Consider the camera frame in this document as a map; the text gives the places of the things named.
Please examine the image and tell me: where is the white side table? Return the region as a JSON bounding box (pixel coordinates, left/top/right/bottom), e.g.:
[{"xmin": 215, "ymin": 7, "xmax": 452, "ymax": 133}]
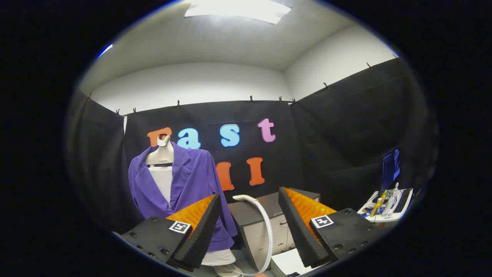
[{"xmin": 357, "ymin": 188, "xmax": 414, "ymax": 223}]

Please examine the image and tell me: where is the cream clothes hanger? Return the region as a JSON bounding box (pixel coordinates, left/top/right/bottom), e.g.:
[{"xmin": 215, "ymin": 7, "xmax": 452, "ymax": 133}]
[{"xmin": 145, "ymin": 135, "xmax": 175, "ymax": 167}]

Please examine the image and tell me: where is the purple corduroy jacket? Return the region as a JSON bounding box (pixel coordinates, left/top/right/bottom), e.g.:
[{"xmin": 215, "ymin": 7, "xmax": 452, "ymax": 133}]
[{"xmin": 128, "ymin": 142, "xmax": 239, "ymax": 252}]

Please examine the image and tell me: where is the grey cabinet with black top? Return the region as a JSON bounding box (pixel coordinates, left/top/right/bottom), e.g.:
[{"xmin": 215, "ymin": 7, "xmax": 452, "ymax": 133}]
[{"xmin": 228, "ymin": 188, "xmax": 321, "ymax": 272}]

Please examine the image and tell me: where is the white flat board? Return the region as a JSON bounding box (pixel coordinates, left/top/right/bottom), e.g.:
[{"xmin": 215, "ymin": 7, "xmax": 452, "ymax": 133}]
[{"xmin": 270, "ymin": 248, "xmax": 332, "ymax": 277}]

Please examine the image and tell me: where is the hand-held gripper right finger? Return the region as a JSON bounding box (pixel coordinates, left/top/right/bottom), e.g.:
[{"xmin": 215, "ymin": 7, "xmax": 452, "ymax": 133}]
[{"xmin": 278, "ymin": 187, "xmax": 389, "ymax": 269}]

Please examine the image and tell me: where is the white dress form torso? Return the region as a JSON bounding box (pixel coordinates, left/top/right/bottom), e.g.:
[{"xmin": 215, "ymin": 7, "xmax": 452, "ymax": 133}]
[{"xmin": 148, "ymin": 165, "xmax": 243, "ymax": 277}]

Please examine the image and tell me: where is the white garment steamer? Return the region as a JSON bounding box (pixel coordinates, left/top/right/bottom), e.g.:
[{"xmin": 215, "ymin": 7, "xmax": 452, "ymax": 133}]
[{"xmin": 219, "ymin": 194, "xmax": 274, "ymax": 277}]

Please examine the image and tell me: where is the dark computer monitor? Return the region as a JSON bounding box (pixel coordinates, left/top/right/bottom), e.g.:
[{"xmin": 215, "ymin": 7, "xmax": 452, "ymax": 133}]
[{"xmin": 381, "ymin": 147, "xmax": 402, "ymax": 193}]

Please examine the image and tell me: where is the ceiling light panel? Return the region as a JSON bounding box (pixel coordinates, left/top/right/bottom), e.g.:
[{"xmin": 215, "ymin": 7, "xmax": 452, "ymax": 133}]
[{"xmin": 184, "ymin": 0, "xmax": 293, "ymax": 25}]

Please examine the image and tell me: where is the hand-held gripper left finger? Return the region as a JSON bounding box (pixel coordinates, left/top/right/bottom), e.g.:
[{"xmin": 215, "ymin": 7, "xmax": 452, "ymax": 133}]
[{"xmin": 120, "ymin": 194, "xmax": 222, "ymax": 272}]

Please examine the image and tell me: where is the clear plastic bottle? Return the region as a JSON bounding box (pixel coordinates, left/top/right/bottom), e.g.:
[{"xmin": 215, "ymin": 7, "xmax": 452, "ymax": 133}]
[{"xmin": 384, "ymin": 183, "xmax": 400, "ymax": 216}]

